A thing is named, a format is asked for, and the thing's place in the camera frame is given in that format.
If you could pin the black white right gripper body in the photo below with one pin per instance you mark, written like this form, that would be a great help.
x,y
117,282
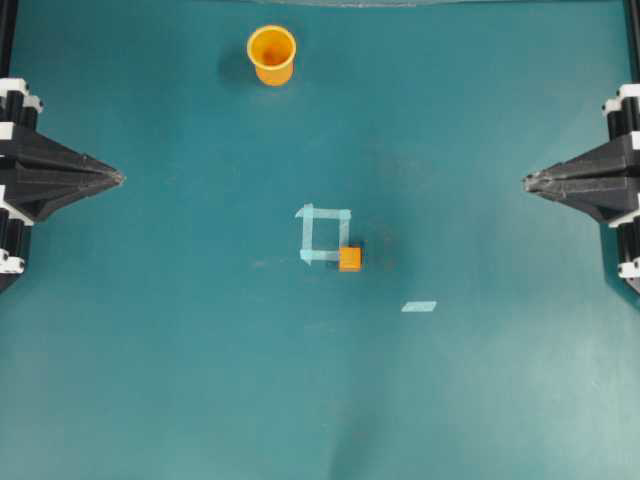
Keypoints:
x,y
622,115

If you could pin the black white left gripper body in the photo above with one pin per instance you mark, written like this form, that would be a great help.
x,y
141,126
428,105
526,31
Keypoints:
x,y
18,108

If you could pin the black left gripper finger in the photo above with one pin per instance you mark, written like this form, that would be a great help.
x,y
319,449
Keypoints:
x,y
39,194
34,149

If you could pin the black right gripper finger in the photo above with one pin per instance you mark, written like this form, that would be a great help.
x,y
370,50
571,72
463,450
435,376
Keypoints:
x,y
603,200
616,158

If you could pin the orange plastic cup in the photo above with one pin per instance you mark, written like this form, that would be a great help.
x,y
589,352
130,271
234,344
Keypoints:
x,y
272,50

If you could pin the small orange cube block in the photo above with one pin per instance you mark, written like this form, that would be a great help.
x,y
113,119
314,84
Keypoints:
x,y
350,258

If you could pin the light blue tape strip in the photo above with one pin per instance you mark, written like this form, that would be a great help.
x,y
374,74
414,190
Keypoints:
x,y
419,307

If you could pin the light blue tape square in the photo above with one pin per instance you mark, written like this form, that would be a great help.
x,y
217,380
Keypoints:
x,y
323,233

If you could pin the black left frame rail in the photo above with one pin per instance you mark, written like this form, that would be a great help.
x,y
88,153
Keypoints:
x,y
8,18

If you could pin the black frame rail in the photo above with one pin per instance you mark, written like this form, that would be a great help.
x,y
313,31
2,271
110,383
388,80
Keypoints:
x,y
632,20
8,18

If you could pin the black right frame rail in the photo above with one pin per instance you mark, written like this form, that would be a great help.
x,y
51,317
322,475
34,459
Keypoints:
x,y
632,20

